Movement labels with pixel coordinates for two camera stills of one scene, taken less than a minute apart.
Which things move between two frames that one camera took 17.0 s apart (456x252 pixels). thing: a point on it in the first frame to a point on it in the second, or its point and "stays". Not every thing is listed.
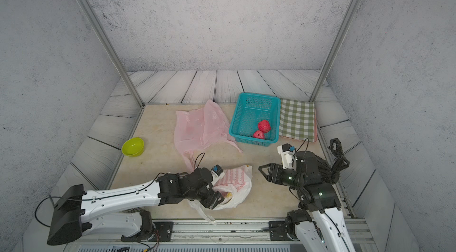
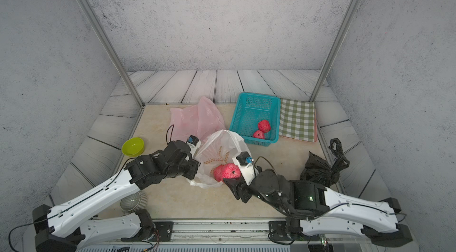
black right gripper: x=276 y=178 to x=241 y=186
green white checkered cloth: x=297 y=119 stays
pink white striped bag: x=235 y=188 to x=217 y=148
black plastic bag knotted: x=331 y=176 stays
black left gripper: x=214 y=200 to x=195 y=164
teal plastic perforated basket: x=256 y=119 stays
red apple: x=264 y=126 stays
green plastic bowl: x=133 y=147 stays
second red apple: x=258 y=134 stays
